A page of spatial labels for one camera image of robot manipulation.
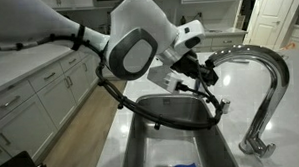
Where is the shiny steel cup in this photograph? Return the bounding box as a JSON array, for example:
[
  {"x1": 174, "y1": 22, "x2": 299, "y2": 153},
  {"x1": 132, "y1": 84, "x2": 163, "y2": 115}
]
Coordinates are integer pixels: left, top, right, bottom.
[{"x1": 193, "y1": 77, "x2": 206, "y2": 96}]

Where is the orange item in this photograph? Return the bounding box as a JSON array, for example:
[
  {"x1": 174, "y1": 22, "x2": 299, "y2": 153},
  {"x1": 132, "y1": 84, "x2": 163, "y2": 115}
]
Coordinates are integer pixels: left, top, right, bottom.
[{"x1": 280, "y1": 41, "x2": 296, "y2": 52}]

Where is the white panel door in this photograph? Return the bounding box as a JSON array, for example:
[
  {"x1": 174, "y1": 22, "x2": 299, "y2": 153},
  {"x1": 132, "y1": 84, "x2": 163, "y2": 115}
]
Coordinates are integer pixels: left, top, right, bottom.
[{"x1": 241, "y1": 0, "x2": 299, "y2": 52}]

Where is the black equipment case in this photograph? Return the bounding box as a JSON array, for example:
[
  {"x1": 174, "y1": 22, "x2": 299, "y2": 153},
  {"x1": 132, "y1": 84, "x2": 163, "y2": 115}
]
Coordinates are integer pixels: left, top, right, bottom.
[{"x1": 0, "y1": 149, "x2": 47, "y2": 167}]

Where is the stainless steel sink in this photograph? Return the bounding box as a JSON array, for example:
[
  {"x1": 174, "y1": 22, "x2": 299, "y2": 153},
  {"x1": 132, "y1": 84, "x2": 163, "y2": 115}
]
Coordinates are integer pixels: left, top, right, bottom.
[{"x1": 118, "y1": 91, "x2": 240, "y2": 167}]

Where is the chrome gooseneck faucet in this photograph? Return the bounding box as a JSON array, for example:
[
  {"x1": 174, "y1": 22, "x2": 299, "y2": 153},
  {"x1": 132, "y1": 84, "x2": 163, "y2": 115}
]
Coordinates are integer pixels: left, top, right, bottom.
[{"x1": 204, "y1": 43, "x2": 294, "y2": 161}]

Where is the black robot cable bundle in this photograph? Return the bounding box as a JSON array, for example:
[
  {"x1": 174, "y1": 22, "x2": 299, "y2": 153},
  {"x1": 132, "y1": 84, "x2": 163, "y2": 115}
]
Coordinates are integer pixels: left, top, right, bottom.
[{"x1": 0, "y1": 19, "x2": 225, "y2": 139}]

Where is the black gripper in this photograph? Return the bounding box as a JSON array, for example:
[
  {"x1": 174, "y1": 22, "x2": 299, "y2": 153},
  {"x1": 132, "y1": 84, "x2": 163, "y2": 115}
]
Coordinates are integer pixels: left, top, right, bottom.
[{"x1": 169, "y1": 49, "x2": 221, "y2": 89}]

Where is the dark glass bottle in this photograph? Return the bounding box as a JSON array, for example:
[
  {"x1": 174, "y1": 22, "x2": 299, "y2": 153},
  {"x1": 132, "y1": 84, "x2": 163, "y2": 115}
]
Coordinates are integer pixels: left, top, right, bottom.
[{"x1": 178, "y1": 15, "x2": 188, "y2": 26}]

